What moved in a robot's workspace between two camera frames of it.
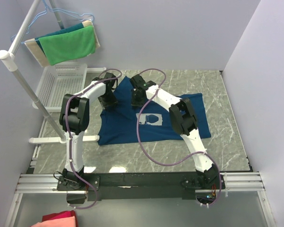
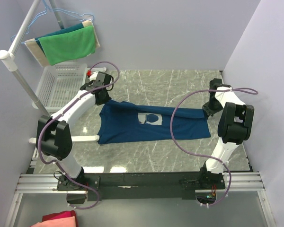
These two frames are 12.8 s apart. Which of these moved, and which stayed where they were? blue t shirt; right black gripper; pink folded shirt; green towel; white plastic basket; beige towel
Moved: blue t shirt; right black gripper
Stayed: green towel; white plastic basket; pink folded shirt; beige towel
